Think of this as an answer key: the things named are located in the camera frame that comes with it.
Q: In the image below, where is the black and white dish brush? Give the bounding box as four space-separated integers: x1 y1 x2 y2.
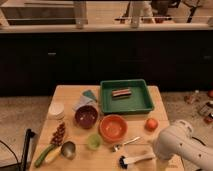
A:
119 153 155 169

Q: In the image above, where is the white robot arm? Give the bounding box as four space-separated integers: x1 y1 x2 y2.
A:
153 120 213 171

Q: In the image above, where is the dark maroon bowl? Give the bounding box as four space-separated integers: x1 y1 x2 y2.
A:
74 105 98 129

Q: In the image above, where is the orange red bowl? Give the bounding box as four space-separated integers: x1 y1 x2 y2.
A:
99 115 128 143

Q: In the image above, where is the green plastic tray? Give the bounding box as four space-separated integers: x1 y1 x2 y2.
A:
100 79 154 115

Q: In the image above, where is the white and teal cloth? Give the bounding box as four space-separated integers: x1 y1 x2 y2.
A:
73 90 97 111

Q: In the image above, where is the small green cup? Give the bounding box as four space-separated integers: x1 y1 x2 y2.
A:
87 134 102 150

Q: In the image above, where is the small orange fruit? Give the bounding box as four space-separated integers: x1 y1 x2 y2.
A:
145 118 158 132

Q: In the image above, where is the silver metal fork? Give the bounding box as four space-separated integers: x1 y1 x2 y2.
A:
111 136 141 152

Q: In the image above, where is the red grape bunch toy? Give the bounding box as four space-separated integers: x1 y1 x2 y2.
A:
51 122 66 146

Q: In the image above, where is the green cucumber toy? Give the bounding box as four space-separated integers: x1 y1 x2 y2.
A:
34 144 56 168

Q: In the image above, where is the yellow corn toy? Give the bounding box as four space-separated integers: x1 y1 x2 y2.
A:
45 147 61 164

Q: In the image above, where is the black stand left of table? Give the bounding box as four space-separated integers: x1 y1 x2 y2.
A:
20 129 35 171

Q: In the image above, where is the black cable on floor left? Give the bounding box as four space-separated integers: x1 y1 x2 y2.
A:
0 139 22 171

